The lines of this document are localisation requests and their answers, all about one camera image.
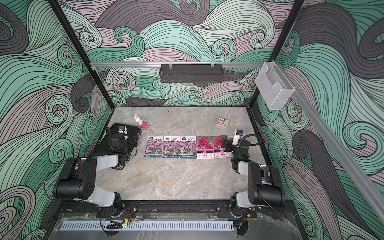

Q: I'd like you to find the pink flower packet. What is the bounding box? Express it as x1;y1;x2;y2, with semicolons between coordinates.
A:
213;135;233;159

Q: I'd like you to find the purple flower seed packet front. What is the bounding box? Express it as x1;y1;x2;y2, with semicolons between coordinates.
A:
144;136;164;158

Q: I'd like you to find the purple flower seed packet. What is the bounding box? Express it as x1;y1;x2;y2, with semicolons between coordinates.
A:
144;136;164;158
162;136;180;159
180;136;197;159

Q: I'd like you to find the pink carnation seed packet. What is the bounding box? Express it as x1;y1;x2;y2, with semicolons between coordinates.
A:
197;136;214;160

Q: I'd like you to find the purple flower seed packet back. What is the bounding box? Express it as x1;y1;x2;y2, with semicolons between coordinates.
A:
180;136;197;159

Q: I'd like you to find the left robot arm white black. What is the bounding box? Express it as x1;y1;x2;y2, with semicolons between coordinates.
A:
53;132;141;218

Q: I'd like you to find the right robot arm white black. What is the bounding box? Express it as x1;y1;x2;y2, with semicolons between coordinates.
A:
224;141;286;210

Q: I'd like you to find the white rabbit figurine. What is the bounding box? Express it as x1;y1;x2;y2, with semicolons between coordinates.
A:
134;115;143;126

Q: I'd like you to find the pink small case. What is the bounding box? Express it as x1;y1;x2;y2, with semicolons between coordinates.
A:
140;122;150;129

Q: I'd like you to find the small red white card box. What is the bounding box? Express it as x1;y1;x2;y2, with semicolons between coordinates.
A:
217;118;230;127

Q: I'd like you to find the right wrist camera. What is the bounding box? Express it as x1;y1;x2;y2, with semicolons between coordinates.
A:
233;130;244;145

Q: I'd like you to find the clear plastic wall holder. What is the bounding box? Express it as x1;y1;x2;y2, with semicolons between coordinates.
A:
255;62;295;111

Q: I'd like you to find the aluminium rail back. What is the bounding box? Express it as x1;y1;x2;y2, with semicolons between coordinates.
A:
90;61;264;69

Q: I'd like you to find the aluminium rail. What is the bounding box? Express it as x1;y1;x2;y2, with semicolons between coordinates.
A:
90;61;264;69
273;61;384;223

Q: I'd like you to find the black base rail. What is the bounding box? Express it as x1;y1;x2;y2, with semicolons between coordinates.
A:
56;199;298;219

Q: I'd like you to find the black wall tray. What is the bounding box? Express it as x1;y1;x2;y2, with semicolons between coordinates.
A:
160;65;224;83

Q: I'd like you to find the white slotted cable duct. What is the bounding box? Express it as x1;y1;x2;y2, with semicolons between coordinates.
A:
59;221;235;232

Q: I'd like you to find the aluminium rail right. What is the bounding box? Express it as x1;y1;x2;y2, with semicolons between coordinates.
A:
273;61;384;223

